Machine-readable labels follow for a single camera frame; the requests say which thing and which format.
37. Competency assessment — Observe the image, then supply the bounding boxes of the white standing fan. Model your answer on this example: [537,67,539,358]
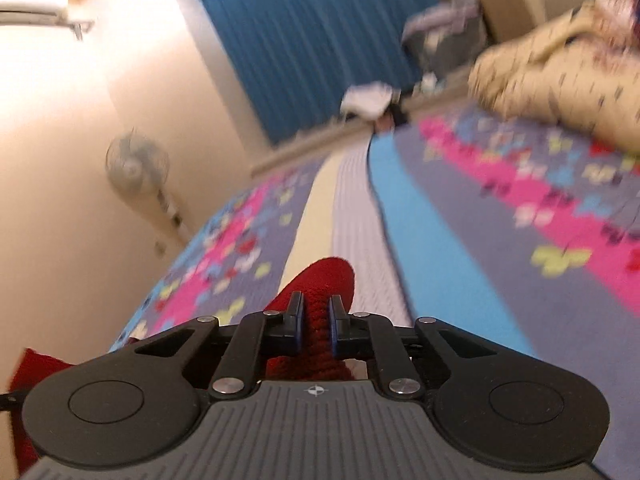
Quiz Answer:
[105,127,195,242]

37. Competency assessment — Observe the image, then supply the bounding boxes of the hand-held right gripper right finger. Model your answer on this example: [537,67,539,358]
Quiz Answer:
[327,296,482,402]

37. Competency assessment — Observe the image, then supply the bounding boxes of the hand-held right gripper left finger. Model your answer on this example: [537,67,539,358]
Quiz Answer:
[132,291,306,402]

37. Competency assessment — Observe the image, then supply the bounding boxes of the red knitted sweater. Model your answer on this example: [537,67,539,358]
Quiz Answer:
[7,255,362,477]

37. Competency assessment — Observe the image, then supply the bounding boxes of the pile of white and dark clothes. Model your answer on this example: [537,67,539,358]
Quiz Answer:
[340,82,412,127]

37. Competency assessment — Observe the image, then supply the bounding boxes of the floral striped bed sheet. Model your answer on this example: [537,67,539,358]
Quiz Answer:
[107,112,640,386]

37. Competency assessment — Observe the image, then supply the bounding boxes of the white air conditioner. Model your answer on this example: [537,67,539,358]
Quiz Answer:
[0,0,97,41]

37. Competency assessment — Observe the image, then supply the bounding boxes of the cream star print quilt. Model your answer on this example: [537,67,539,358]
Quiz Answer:
[467,0,640,157]

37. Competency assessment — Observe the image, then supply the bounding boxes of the clear plastic storage bin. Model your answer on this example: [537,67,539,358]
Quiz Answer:
[402,0,488,82]

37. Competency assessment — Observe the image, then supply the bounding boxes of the white window sill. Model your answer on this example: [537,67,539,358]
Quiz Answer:
[250,122,377,180]

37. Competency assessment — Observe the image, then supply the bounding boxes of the blue curtain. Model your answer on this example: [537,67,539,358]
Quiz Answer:
[197,0,437,150]

